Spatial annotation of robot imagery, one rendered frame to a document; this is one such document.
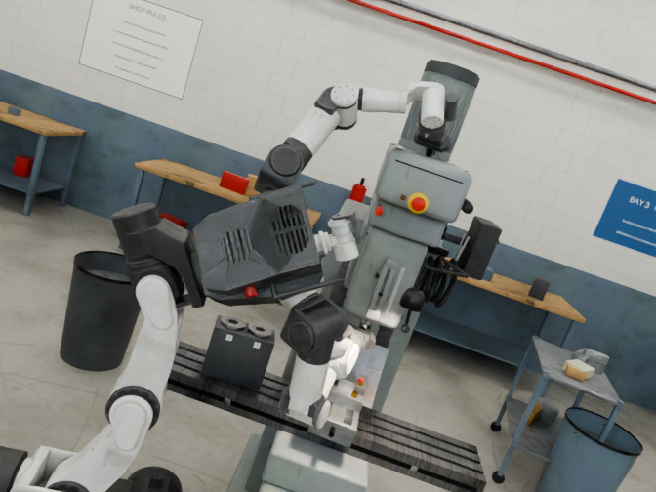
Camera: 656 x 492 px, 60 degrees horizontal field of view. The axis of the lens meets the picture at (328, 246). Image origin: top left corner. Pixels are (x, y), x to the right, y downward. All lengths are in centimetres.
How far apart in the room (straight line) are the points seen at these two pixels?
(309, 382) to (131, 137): 541
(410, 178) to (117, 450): 111
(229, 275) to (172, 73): 527
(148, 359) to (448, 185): 97
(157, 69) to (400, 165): 511
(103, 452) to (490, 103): 522
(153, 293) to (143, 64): 530
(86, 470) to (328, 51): 507
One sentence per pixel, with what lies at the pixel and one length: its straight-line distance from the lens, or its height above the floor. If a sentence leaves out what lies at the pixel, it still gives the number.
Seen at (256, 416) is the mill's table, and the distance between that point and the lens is 211.
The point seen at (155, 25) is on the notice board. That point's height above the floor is 216.
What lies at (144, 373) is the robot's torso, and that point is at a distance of 164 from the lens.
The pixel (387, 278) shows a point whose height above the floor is 149.
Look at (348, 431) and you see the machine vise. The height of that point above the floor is 97.
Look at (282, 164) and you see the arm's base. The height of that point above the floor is 176.
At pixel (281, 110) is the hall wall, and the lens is 622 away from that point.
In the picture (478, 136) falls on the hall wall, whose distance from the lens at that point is 620.
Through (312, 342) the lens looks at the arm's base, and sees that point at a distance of 142.
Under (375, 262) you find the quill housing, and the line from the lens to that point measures 188.
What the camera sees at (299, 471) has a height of 80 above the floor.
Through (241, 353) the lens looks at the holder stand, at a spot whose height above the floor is 104.
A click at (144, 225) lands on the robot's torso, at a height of 152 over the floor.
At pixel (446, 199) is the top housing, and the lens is 173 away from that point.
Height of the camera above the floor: 193
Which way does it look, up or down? 13 degrees down
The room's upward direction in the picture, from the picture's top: 19 degrees clockwise
